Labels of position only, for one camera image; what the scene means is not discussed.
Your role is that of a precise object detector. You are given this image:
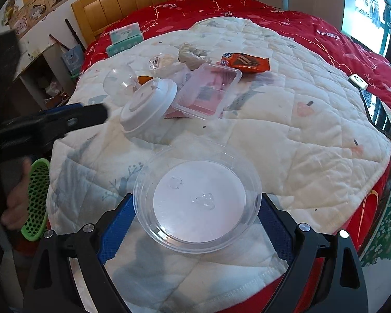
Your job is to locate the crumpled tissue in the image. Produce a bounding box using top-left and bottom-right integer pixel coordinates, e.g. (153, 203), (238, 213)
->
(178, 42), (212, 70)

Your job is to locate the clear round plastic lid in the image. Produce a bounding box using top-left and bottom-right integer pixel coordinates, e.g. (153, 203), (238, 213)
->
(133, 145), (262, 254)

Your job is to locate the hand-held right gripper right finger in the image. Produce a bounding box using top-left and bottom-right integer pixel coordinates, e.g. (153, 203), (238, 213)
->
(256, 192), (369, 313)

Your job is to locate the green plastic waste basket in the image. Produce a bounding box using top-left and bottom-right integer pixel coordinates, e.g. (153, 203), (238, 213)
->
(21, 158), (51, 242)

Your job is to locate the black phone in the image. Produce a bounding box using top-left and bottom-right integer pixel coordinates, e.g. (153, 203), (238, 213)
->
(358, 86), (391, 141)

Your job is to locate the small white device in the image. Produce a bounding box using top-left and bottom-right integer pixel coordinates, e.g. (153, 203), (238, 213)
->
(349, 74), (369, 89)

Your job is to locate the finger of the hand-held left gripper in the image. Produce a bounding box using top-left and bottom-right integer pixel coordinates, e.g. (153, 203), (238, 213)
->
(36, 103), (83, 118)
(50, 104), (109, 139)

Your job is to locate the pink paper card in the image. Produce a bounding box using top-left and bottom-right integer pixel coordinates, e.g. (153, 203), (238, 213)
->
(164, 107), (191, 118)

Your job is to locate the window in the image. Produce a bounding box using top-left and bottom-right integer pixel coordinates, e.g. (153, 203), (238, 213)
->
(344, 0), (391, 59)

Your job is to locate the floral floor mat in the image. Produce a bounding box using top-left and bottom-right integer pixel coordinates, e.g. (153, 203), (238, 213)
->
(360, 192), (391, 268)

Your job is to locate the large teal tissue pack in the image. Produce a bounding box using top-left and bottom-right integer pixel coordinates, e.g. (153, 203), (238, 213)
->
(109, 23), (144, 45)

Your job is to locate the blue paper bag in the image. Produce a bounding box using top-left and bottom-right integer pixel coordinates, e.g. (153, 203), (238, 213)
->
(61, 48), (84, 75)

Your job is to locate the wooden headboard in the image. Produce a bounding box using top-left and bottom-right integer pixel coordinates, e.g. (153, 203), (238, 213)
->
(71, 0), (227, 44)

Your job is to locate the white quilted blanket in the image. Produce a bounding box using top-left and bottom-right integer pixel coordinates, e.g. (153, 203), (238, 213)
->
(47, 16), (391, 313)

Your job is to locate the small clear plastic cup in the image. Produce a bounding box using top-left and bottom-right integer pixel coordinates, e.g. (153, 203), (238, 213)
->
(148, 54), (176, 72)

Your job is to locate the orange snack wrapper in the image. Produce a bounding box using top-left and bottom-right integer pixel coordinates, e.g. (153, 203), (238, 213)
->
(221, 52), (270, 73)

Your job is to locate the flat teal tissue pack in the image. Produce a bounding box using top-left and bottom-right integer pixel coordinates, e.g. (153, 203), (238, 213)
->
(106, 41), (140, 57)

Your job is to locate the clear dome lid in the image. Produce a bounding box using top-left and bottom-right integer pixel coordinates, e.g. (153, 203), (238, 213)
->
(103, 64), (140, 106)

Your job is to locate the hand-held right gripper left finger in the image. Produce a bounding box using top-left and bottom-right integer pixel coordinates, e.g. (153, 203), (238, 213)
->
(23, 193), (137, 313)

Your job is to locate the person's left hand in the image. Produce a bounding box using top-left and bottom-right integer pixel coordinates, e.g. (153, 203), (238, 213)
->
(0, 158), (32, 230)

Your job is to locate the red printed blanket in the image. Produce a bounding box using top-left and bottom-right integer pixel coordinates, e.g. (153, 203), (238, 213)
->
(80, 0), (391, 258)

